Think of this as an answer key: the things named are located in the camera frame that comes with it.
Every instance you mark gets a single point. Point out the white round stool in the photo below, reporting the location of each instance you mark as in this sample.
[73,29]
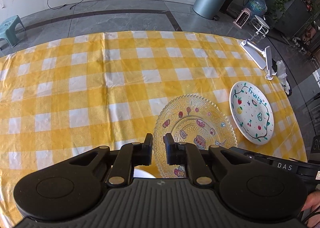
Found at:
[261,28]

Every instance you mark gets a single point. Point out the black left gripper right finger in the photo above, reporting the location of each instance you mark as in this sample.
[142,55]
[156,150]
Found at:
[190,157]

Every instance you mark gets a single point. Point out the person right hand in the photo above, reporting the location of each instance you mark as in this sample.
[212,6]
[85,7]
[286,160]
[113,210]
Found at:
[312,202]

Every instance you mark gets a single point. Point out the clear glass sticker plate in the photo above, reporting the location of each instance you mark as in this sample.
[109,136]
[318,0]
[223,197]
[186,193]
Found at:
[192,119]

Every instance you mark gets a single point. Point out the teal plastic step stool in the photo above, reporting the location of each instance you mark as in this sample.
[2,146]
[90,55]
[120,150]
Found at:
[8,32]

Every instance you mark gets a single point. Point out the white folding phone stand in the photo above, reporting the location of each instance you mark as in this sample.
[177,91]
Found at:
[262,57]

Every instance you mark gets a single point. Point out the white fruity painted plate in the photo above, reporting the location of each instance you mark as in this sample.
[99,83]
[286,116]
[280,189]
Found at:
[251,112]

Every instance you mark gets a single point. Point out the yellow white checkered tablecloth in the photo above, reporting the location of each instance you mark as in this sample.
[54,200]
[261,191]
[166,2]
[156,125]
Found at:
[62,98]

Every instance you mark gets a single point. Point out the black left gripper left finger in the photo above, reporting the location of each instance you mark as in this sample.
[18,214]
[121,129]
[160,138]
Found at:
[124,161]

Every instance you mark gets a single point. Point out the blue water jug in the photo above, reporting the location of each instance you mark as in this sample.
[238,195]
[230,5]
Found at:
[257,7]

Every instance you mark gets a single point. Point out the pink small frame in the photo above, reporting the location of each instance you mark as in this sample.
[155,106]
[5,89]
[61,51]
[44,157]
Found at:
[242,18]

